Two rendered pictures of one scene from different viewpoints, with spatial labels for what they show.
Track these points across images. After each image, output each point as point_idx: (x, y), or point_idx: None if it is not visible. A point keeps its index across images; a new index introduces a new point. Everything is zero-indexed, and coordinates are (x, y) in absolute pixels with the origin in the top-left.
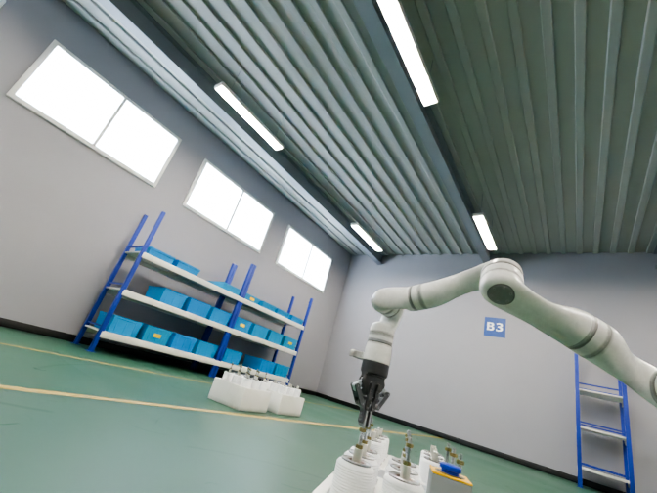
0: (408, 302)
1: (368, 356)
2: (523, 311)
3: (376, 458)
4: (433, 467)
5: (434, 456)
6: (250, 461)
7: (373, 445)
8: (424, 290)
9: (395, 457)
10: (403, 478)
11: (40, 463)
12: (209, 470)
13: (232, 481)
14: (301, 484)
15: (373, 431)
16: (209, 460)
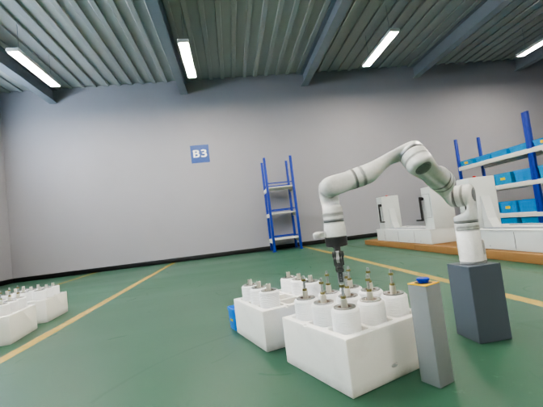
0: (355, 184)
1: (336, 234)
2: (429, 175)
3: (317, 299)
4: (413, 283)
5: (311, 278)
6: (156, 368)
7: (275, 293)
8: (368, 172)
9: (320, 291)
10: (372, 300)
11: None
12: (162, 397)
13: (192, 388)
14: (216, 354)
15: (269, 283)
16: (137, 393)
